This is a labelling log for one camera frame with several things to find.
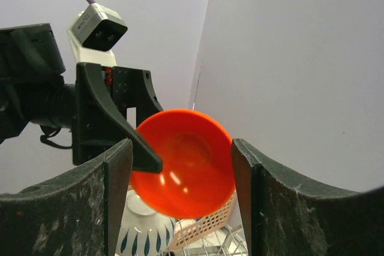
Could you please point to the beige speckled bowl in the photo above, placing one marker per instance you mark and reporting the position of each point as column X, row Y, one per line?
column 143, row 230

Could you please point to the peach plastic file organizer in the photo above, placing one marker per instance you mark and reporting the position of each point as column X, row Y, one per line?
column 188, row 231

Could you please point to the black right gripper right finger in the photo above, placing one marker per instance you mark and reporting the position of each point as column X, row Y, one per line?
column 286, row 213

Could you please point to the red bowl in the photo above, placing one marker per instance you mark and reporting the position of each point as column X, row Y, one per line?
column 197, row 176

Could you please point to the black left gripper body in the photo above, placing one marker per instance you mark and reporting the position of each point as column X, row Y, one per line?
column 32, row 85

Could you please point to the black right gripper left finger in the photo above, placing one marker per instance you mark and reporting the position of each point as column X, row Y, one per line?
column 78, row 212

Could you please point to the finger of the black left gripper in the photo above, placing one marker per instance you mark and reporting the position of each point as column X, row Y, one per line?
column 98, row 124
column 133, row 88

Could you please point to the steel wire dish rack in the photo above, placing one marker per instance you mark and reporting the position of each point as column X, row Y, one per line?
column 224, row 241

